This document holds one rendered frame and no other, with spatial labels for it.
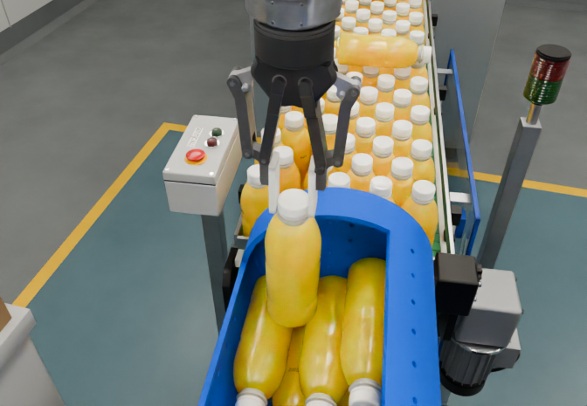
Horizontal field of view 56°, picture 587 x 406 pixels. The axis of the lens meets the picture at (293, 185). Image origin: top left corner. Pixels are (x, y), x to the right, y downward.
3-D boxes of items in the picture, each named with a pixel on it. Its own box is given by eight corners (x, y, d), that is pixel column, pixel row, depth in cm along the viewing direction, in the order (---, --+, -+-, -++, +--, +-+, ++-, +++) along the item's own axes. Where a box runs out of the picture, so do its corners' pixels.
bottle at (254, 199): (270, 233, 116) (267, 163, 104) (285, 256, 111) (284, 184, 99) (239, 244, 114) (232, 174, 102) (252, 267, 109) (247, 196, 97)
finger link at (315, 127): (300, 64, 55) (314, 62, 55) (319, 154, 62) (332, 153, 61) (294, 83, 52) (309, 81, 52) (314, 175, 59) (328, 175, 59)
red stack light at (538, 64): (532, 80, 105) (538, 62, 102) (527, 65, 109) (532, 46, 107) (567, 83, 104) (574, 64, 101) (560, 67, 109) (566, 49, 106)
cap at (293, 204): (288, 229, 64) (288, 217, 63) (271, 209, 66) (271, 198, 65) (316, 216, 66) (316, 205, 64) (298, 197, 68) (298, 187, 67)
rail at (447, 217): (448, 270, 102) (451, 258, 100) (424, -23, 224) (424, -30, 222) (452, 270, 102) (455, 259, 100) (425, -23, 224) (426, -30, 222)
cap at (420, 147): (431, 161, 105) (432, 153, 104) (410, 159, 106) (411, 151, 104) (430, 148, 108) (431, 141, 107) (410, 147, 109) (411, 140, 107)
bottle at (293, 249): (284, 335, 74) (284, 241, 62) (258, 299, 79) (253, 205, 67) (326, 312, 77) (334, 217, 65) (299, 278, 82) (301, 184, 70)
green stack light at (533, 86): (525, 103, 108) (532, 81, 105) (520, 87, 113) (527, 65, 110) (559, 106, 107) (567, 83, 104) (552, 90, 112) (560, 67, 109)
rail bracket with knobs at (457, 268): (417, 316, 100) (426, 278, 94) (417, 285, 106) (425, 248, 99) (473, 322, 99) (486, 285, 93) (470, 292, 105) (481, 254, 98)
